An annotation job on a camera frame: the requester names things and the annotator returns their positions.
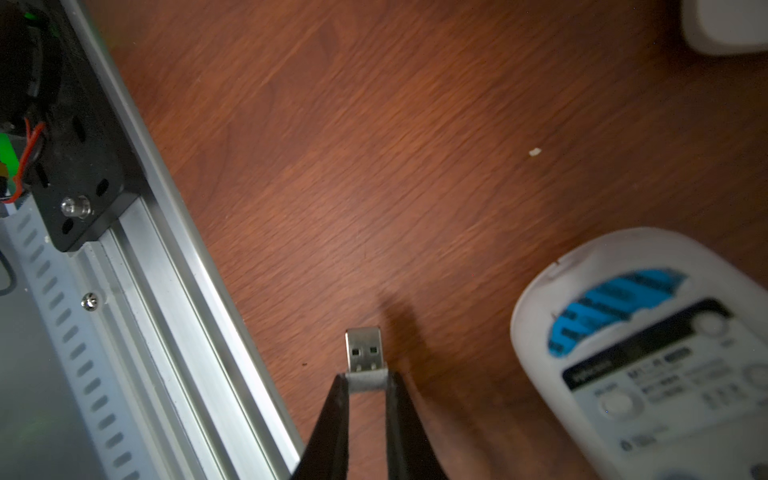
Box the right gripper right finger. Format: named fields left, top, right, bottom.
left=385, top=371, right=448, bottom=480

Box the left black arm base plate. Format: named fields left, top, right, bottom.
left=29, top=1, right=145, bottom=252

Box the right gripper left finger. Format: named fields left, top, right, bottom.
left=291, top=374, right=350, bottom=480

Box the perforated white cable duct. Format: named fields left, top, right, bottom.
left=1, top=200, right=158, bottom=479

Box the silver usb mouse receiver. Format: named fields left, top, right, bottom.
left=345, top=327, right=389, bottom=394

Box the left green circuit board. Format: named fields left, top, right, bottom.
left=1, top=133, right=25, bottom=197

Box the aluminium front rail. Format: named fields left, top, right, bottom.
left=63, top=1, right=303, bottom=479

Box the silver laptop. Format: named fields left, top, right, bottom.
left=681, top=0, right=767, bottom=56

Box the white wireless mouse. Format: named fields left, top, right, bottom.
left=510, top=227, right=767, bottom=479

